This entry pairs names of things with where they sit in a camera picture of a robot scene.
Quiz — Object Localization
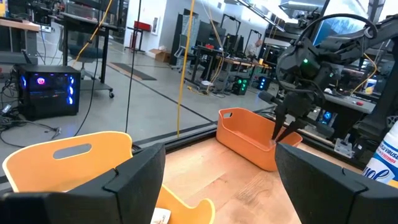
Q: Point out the computer tower green lights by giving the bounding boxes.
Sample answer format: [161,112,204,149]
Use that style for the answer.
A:
[231,76,250,96]

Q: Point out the yellow plastic bin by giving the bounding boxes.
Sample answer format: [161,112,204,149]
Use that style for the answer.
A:
[2,130,216,224]

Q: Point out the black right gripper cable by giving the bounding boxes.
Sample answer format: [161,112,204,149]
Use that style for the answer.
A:
[297,12,379,43]

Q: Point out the wooden top work desk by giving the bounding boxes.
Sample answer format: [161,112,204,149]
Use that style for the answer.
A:
[191,45,276,94]

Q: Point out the grey metal bracket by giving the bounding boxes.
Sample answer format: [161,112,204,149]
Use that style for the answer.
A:
[334,133,355,159]

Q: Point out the black floor mat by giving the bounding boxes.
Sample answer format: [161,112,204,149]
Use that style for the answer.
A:
[107,62,158,82]

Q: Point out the black monitor blue screen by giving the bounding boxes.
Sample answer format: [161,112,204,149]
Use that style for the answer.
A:
[312,0,371,46]

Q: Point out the red box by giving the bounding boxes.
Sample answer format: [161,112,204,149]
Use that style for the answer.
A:
[133,21,152,32]

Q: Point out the yellow hanging cable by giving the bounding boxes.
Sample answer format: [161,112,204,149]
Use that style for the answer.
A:
[176,0,196,138]

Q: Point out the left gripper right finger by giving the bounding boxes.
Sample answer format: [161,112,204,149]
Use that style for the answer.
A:
[275,142,398,224]

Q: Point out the cardboard box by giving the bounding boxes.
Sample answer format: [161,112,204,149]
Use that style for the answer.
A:
[148,48,172,63]

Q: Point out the orange plastic bin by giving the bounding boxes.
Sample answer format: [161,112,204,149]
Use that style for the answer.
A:
[215,107,303,172]

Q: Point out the white square packet dark print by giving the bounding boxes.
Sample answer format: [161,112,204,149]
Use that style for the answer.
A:
[150,207,172,224]

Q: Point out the black computer tower pink lights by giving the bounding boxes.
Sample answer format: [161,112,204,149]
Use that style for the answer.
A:
[17,64,82,121]

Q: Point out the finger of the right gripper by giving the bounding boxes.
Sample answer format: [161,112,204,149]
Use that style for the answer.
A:
[271,105,287,141]
[275,117,309,144]

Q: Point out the small white blue canister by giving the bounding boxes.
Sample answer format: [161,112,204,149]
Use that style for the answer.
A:
[364,78,377,95]

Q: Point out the black rolling desk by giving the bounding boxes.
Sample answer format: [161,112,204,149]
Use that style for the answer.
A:
[58,11,115,99]

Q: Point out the grey desk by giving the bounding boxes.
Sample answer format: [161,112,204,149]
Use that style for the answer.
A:
[322,91,377,142]

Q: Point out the person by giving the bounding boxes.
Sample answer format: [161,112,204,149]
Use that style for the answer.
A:
[246,38,264,60]

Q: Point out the computer tower blue lights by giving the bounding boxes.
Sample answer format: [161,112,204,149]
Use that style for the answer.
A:
[320,109,335,126]
[256,76,272,91]

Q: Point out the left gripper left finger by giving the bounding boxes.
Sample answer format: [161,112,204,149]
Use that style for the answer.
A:
[46,142,166,224]

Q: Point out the white wall poster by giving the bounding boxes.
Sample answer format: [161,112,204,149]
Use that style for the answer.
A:
[151,17,162,35]

